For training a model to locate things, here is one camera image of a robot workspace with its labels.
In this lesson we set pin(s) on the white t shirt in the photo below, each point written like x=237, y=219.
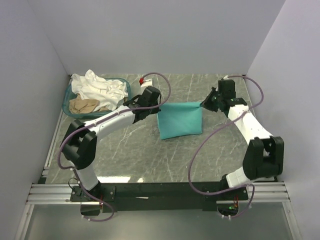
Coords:
x=110, y=93

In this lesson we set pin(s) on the teal t shirt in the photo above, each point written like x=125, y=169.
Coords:
x=179, y=119

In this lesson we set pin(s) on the teal plastic basket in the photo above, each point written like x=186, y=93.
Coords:
x=69, y=95

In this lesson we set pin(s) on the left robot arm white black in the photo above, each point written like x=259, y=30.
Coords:
x=80, y=142

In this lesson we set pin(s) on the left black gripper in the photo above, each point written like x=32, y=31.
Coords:
x=155, y=110

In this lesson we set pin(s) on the aluminium frame rail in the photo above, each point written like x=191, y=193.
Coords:
x=136, y=154

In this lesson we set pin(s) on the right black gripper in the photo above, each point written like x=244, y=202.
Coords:
x=206, y=103

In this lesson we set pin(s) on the beige t shirt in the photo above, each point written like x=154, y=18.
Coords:
x=85, y=106

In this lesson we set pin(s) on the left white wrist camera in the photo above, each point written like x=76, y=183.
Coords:
x=145, y=82

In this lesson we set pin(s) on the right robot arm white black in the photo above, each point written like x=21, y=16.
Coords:
x=264, y=157

